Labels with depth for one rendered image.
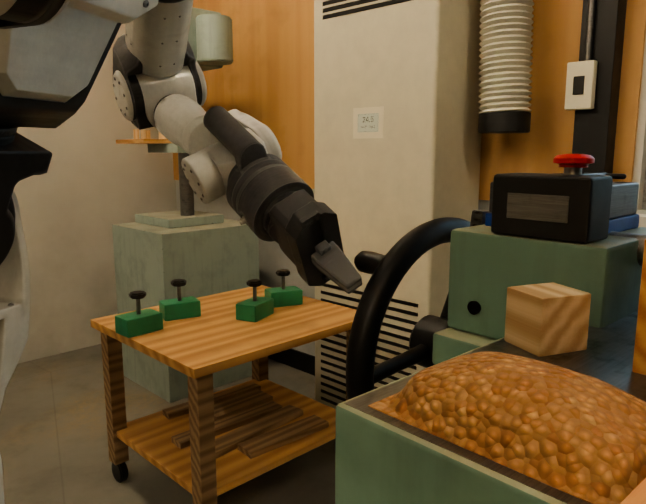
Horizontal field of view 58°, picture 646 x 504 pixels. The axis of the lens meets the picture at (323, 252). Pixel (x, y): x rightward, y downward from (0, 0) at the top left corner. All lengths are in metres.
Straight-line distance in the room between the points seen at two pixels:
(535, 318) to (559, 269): 0.09
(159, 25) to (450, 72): 1.17
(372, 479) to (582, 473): 0.10
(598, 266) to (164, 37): 0.66
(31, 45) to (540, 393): 0.49
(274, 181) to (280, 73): 2.05
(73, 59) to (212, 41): 1.78
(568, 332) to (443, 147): 1.48
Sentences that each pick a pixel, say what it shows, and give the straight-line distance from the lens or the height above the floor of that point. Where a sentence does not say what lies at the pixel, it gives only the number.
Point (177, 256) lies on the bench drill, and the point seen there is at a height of 0.61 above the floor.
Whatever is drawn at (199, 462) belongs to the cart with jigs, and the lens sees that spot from 1.54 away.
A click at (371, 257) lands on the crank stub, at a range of 0.63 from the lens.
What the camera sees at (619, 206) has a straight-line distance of 0.55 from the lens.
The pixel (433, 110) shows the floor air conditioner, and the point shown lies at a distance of 1.82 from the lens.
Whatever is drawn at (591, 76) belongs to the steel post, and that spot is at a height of 1.23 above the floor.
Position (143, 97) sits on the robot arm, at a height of 1.11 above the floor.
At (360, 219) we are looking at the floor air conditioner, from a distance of 2.00.
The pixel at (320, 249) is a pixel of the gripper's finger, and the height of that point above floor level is 0.92.
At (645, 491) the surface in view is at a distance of 0.18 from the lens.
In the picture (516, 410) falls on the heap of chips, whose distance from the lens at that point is 0.27.
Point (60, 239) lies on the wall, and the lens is 3.20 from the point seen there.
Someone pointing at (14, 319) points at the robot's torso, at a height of 0.84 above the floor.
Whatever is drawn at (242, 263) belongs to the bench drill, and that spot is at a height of 0.53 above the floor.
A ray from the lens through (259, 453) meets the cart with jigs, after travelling 1.74.
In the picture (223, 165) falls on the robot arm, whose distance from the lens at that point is 0.74.
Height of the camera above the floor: 1.03
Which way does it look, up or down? 10 degrees down
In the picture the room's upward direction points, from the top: straight up
